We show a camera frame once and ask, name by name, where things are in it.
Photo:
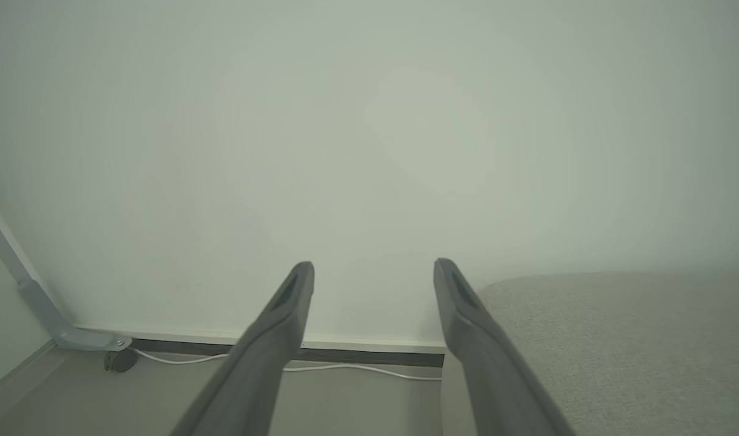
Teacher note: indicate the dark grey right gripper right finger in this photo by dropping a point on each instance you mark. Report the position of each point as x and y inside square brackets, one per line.
[497, 381]

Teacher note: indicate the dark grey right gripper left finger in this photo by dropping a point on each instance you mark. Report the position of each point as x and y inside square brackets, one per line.
[254, 369]

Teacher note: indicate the dark grey and white baseboard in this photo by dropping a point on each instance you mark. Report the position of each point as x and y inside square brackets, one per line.
[369, 356]

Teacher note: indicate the light grey fabric sofa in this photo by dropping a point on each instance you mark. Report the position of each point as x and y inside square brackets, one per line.
[618, 363]

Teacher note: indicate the black caster wheel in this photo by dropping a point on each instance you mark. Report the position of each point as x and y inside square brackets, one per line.
[121, 361]

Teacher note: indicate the grey metal frame leg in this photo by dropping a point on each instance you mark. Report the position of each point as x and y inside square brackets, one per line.
[42, 306]

